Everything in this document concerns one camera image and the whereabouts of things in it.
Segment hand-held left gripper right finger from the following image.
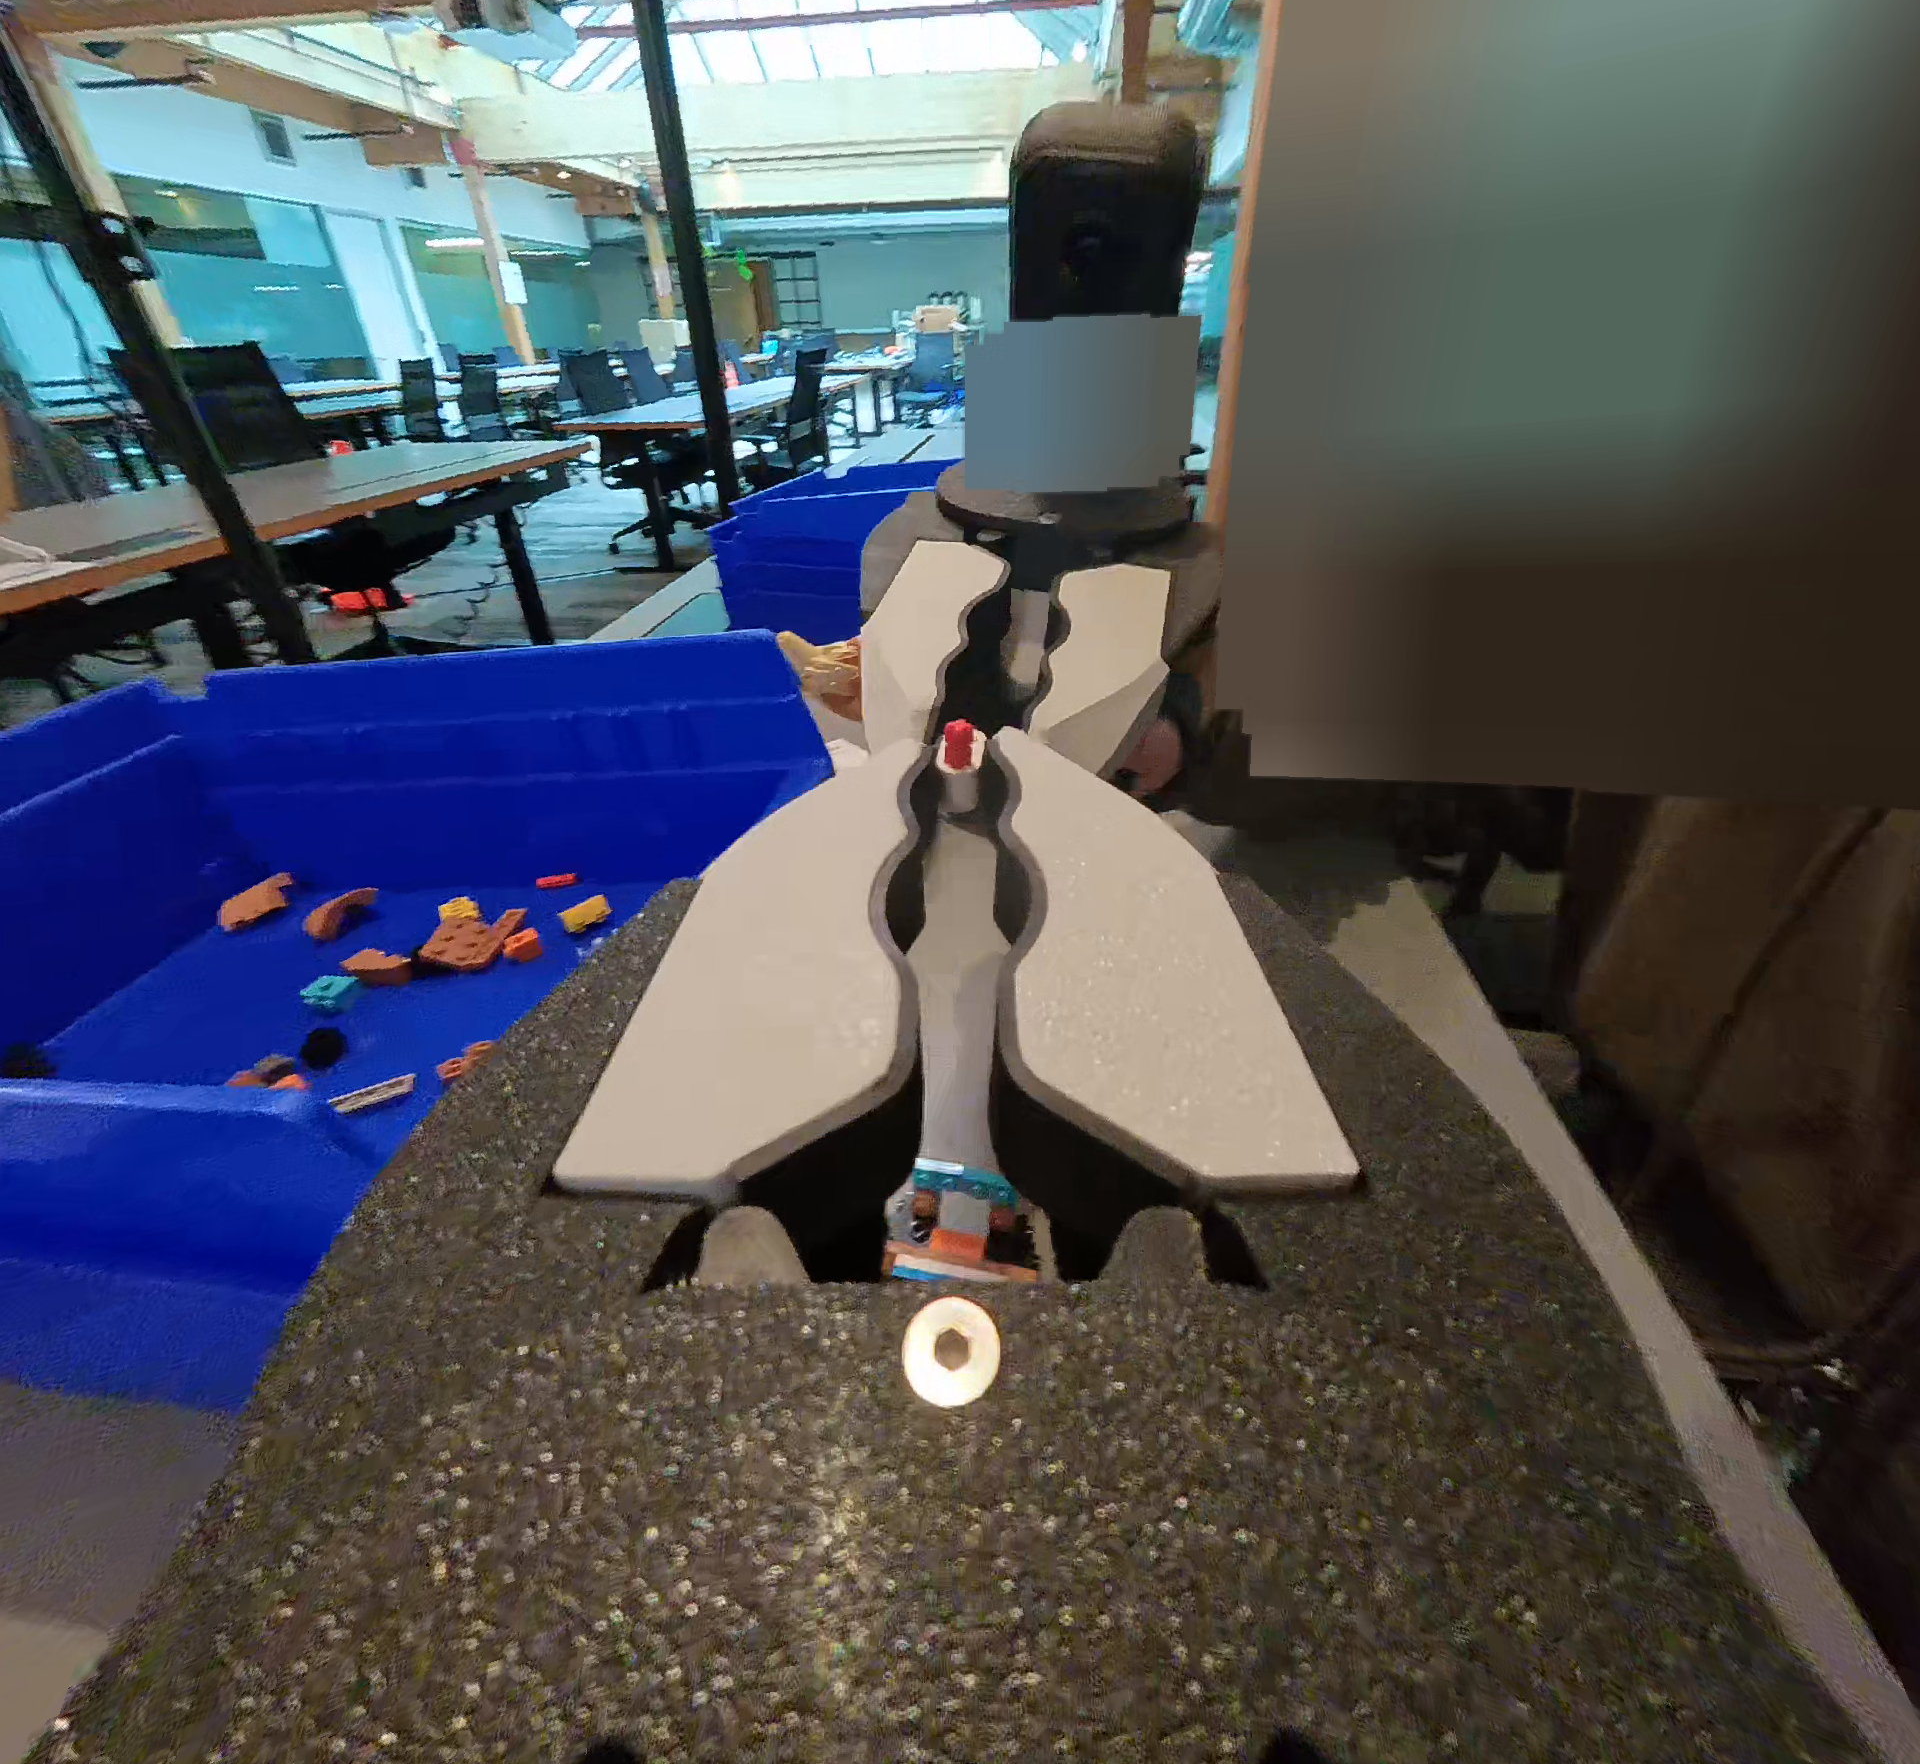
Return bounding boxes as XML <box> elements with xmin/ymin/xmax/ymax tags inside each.
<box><xmin>984</xmin><ymin>730</ymin><xmax>1362</xmax><ymax>1272</ymax></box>

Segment black office chair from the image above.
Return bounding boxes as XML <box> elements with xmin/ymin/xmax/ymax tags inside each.
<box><xmin>165</xmin><ymin>340</ymin><xmax>468</xmax><ymax>626</ymax></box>

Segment long wooden office table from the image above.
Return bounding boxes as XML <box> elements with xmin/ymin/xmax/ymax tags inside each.
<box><xmin>555</xmin><ymin>371</ymin><xmax>902</xmax><ymax>446</ymax></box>
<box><xmin>0</xmin><ymin>438</ymin><xmax>595</xmax><ymax>612</ymax></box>

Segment blue orange toy brick assembly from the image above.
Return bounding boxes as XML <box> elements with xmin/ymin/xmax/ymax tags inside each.
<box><xmin>879</xmin><ymin>1159</ymin><xmax>1045</xmax><ymax>1287</ymax></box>

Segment black light stand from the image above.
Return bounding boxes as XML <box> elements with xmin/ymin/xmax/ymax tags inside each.
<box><xmin>0</xmin><ymin>25</ymin><xmax>318</xmax><ymax>672</ymax></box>

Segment black metal post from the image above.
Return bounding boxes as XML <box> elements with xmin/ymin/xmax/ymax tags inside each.
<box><xmin>599</xmin><ymin>0</ymin><xmax>746</xmax><ymax>522</ymax></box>

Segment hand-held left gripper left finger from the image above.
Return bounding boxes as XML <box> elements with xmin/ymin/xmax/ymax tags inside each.
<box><xmin>555</xmin><ymin>738</ymin><xmax>938</xmax><ymax>1272</ymax></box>

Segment brown toy brick model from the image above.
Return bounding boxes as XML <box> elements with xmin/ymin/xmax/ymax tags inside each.
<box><xmin>774</xmin><ymin>630</ymin><xmax>872</xmax><ymax>726</ymax></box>

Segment blue plastic bin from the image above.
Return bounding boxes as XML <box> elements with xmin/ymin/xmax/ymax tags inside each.
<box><xmin>705</xmin><ymin>461</ymin><xmax>948</xmax><ymax>649</ymax></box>
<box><xmin>0</xmin><ymin>634</ymin><xmax>835</xmax><ymax>1407</ymax></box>

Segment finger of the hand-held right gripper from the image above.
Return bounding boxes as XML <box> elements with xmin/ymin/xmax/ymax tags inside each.
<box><xmin>855</xmin><ymin>540</ymin><xmax>1022</xmax><ymax>770</ymax></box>
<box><xmin>1005</xmin><ymin>559</ymin><xmax>1178</xmax><ymax>793</ymax></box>

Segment ceiling mounted projector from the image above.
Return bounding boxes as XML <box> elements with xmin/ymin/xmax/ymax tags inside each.
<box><xmin>436</xmin><ymin>0</ymin><xmax>577</xmax><ymax>72</ymax></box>

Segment toy bricks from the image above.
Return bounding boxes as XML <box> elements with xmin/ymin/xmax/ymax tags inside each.
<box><xmin>219</xmin><ymin>874</ymin><xmax>617</xmax><ymax>1123</ymax></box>

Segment person's right hand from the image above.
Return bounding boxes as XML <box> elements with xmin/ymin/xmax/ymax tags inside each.
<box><xmin>1116</xmin><ymin>700</ymin><xmax>1208</xmax><ymax>801</ymax></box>

